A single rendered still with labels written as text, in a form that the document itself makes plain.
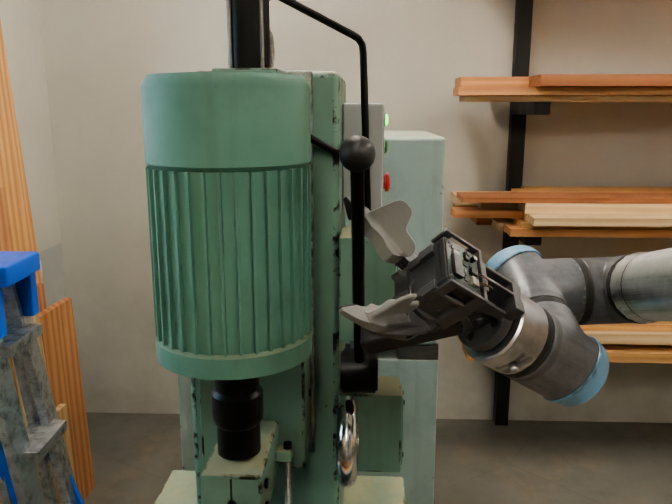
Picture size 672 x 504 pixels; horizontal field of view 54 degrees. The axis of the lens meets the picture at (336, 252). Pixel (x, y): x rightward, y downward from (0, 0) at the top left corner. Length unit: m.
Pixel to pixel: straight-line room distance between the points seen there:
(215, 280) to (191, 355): 0.09
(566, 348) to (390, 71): 2.31
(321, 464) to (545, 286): 0.43
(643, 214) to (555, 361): 2.01
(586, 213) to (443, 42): 0.96
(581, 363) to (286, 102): 0.43
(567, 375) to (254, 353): 0.35
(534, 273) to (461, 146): 2.15
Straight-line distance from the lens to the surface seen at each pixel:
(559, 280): 0.89
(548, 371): 0.77
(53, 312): 2.53
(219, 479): 0.79
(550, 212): 2.63
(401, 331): 0.66
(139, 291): 3.26
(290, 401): 0.88
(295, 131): 0.67
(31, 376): 1.68
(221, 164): 0.64
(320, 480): 1.04
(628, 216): 2.67
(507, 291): 0.71
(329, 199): 0.90
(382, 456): 0.98
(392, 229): 0.71
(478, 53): 3.01
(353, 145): 0.61
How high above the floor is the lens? 1.47
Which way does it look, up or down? 12 degrees down
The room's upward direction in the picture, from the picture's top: straight up
